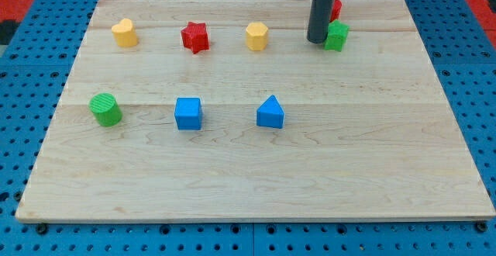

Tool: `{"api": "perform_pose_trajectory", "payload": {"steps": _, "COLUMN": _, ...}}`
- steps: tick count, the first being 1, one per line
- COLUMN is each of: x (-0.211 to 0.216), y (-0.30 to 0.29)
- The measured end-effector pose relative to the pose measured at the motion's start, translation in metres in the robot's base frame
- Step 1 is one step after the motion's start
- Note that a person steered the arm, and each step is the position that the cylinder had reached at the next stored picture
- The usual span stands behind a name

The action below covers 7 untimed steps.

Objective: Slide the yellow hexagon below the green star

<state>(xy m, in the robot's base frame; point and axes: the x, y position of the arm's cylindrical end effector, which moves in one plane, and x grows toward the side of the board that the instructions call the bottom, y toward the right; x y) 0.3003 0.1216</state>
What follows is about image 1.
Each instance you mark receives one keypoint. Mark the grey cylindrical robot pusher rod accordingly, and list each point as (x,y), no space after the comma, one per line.
(320,13)

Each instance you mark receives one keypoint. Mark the red star block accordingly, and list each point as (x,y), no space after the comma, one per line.
(195,37)

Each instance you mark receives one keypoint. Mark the red round block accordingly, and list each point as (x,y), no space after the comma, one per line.
(336,9)

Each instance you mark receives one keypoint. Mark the yellow hexagon block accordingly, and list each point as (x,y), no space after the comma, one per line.
(256,36)

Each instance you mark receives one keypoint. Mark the light wooden board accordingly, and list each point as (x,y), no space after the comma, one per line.
(368,133)

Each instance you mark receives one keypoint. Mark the blue triangle block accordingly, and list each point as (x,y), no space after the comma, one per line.
(270,114)

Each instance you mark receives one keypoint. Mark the green star block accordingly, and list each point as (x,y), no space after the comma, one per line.
(336,36)

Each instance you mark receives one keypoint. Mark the green cylinder block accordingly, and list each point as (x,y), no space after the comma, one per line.
(105,109)

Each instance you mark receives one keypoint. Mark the blue cube block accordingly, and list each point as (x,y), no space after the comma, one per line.
(188,113)

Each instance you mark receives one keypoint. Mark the yellow heart block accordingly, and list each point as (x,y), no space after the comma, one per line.
(124,33)

